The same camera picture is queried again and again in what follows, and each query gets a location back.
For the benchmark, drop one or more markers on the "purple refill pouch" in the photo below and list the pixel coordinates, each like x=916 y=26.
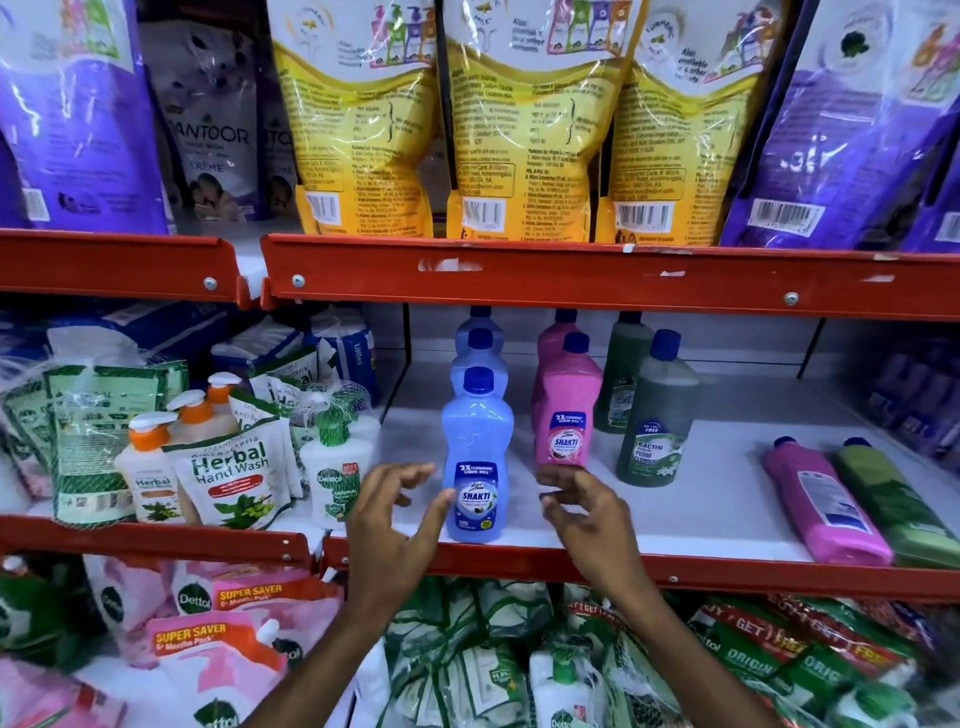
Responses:
x=75 y=150
x=937 y=217
x=825 y=150

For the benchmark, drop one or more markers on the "blue white wipes packet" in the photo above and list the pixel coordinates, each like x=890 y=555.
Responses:
x=352 y=352

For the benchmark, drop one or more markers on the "person's right hand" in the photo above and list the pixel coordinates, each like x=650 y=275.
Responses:
x=600 y=540

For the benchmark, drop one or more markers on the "green net bag of pouches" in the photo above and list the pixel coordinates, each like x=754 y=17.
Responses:
x=457 y=660

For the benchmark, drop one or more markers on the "pink liquid bottle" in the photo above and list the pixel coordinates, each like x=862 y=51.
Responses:
x=566 y=397
x=553 y=345
x=817 y=502

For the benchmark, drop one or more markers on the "white cream refill pouch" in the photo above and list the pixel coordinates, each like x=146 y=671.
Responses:
x=276 y=150
x=202 y=135

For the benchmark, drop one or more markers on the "dark green refill pouch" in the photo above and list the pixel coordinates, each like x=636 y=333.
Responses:
x=37 y=615

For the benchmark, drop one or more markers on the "white bottle with orange pump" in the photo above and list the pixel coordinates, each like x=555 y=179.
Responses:
x=223 y=390
x=150 y=480
x=199 y=424

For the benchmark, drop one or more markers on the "white bottle in green net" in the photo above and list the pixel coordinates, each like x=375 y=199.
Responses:
x=334 y=480
x=364 y=427

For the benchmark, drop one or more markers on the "person's left hand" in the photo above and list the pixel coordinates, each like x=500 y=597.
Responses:
x=386 y=547

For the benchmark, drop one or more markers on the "yellow refill pouch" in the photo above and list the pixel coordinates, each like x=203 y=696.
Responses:
x=675 y=165
x=352 y=150
x=532 y=150

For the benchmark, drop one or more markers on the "white blue soft packet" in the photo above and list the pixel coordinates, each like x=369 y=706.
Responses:
x=255 y=341

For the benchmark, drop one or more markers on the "person's right forearm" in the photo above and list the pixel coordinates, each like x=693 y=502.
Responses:
x=690 y=667

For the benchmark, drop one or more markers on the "dark blue package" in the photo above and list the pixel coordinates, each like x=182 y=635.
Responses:
x=165 y=322

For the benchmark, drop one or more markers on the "green liquid bottle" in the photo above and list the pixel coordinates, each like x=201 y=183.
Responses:
x=660 y=405
x=622 y=367
x=900 y=510

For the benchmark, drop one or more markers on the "red metal shelf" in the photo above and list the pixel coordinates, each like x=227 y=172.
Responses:
x=600 y=274

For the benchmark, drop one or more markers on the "green white soap pouch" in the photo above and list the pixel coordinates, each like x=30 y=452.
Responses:
x=270 y=397
x=26 y=435

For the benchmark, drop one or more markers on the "green red soap pouch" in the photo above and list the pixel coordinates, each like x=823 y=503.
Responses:
x=832 y=660
x=742 y=645

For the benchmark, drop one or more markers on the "group of purple pump bottles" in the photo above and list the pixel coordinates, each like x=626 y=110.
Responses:
x=922 y=405

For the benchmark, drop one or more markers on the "green white pouch in net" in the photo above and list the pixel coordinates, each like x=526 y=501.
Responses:
x=90 y=450

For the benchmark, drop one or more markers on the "person's left forearm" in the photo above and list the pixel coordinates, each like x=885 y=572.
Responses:
x=322 y=675

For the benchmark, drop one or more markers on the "pink refill pouch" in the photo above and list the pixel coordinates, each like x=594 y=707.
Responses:
x=52 y=701
x=300 y=607
x=210 y=675
x=135 y=600

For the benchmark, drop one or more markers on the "blue liquid bottle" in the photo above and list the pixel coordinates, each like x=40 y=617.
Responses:
x=478 y=427
x=480 y=367
x=480 y=324

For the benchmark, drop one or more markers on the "white bottle with green pump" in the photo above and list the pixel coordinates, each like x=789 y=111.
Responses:
x=562 y=697

